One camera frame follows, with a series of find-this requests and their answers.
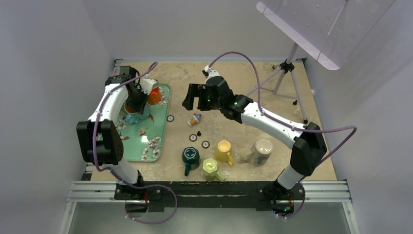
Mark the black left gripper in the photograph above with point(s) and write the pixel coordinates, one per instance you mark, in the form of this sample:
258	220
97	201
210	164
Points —
140	107

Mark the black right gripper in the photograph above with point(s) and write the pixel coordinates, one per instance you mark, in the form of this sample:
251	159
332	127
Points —
196	90

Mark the orange mug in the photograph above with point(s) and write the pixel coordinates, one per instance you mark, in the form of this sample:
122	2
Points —
155	96

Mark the blue mug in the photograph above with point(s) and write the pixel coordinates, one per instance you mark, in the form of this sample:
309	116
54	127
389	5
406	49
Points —
133	117

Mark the green floral tray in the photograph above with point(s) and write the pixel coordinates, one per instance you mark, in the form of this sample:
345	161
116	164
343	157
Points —
143	141

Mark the yellow mug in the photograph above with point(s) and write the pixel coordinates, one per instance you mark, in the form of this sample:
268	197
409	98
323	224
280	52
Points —
223	152

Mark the light green hexagonal mug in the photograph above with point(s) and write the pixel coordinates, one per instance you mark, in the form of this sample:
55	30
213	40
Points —
211	172

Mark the cream coral mug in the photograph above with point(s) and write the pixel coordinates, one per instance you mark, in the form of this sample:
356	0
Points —
259	153

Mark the grey music stand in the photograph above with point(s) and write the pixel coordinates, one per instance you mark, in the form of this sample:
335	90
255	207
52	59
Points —
351	55

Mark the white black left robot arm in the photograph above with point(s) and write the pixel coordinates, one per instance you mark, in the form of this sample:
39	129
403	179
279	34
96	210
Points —
99	140

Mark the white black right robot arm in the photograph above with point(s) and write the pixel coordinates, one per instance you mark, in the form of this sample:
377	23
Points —
307	145

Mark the dark green mug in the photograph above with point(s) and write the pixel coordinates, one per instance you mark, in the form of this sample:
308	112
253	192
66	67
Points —
191	159

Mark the ice cream cone toy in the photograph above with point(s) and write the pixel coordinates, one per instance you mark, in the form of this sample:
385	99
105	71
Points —
195	119

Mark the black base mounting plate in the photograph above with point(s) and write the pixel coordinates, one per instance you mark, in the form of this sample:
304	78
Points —
257	195

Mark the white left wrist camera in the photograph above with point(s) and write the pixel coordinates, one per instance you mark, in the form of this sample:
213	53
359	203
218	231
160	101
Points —
149	86

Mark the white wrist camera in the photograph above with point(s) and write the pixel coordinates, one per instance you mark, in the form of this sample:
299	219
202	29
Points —
210	75
149	86

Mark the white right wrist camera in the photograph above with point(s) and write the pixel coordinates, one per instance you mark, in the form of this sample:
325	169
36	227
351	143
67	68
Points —
210	75

